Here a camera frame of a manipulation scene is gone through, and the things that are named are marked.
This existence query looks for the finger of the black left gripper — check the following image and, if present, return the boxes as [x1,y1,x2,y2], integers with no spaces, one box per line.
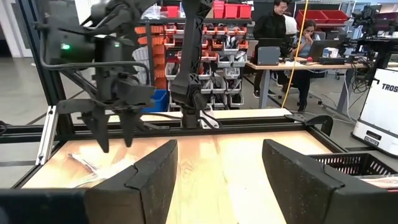
[81,108,111,154]
[119,109,144,148]

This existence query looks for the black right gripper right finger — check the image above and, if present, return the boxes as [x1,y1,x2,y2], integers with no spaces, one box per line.
[262,139,371,224]

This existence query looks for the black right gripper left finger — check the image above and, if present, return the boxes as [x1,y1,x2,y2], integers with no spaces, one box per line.
[83,139,179,224]

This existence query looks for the purple toothbrush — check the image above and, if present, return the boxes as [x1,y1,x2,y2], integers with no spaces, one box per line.
[67,152,100,175]

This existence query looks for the green toothbrush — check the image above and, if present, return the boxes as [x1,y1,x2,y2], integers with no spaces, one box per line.
[74,160,139,187]

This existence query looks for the blue storage bin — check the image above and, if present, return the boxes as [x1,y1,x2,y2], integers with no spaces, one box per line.
[141,89,170,113]

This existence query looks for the black plastic bin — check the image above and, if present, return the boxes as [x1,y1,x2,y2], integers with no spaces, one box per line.
[307,152,398,178]

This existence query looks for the parts bin shelf rack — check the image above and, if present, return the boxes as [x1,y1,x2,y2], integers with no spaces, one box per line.
[133,0,252,110]

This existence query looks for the white Trossen equipment box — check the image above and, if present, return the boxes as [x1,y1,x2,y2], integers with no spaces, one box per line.
[351,67,398,158]

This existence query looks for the wooden office desk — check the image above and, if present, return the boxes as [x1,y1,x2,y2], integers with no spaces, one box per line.
[245,60,398,110]

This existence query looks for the red storage bin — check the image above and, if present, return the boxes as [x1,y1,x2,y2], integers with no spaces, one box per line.
[295,9,349,26]
[213,0,252,19]

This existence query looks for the grey laptop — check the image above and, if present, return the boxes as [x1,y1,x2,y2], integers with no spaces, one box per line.
[257,46,280,66]

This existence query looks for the person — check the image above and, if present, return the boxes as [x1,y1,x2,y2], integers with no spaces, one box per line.
[290,20,324,113]
[253,0,292,97]

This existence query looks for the dark laptop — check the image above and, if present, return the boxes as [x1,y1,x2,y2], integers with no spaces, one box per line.
[307,39,341,62]

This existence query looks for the black background equipment rig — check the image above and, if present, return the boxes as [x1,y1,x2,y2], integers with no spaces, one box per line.
[353,4,398,72]

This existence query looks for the silver aluminium bracket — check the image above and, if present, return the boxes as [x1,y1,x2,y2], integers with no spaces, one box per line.
[35,105,59,166]

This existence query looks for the black plastic mount plate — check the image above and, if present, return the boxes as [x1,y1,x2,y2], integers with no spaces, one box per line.
[284,113,334,137]

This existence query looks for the black aluminium table frame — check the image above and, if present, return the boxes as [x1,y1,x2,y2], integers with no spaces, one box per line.
[0,0,355,190]

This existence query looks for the yellow hanging cable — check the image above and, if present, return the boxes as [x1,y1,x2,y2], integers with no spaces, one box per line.
[281,0,310,109]

